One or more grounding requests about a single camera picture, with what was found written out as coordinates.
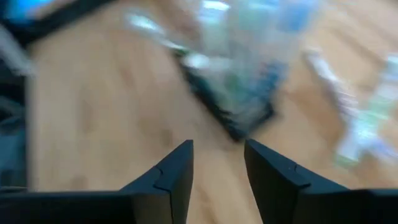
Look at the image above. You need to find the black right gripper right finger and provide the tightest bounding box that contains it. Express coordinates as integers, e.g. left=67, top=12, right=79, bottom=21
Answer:
left=243, top=138, right=398, bottom=224

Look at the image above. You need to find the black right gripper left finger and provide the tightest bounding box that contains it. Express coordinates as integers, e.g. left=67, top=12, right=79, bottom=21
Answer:
left=0, top=139, right=195, bottom=224

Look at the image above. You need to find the white toothbrush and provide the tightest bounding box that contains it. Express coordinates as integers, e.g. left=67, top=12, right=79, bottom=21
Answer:
left=303, top=46, right=360, bottom=122

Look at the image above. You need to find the black wire rack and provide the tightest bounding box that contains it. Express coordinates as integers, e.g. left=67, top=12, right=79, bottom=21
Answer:
left=174, top=46, right=280, bottom=142

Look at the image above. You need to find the black aluminium table frame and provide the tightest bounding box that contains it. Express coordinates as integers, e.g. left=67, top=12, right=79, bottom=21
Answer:
left=0, top=0, right=106, bottom=44

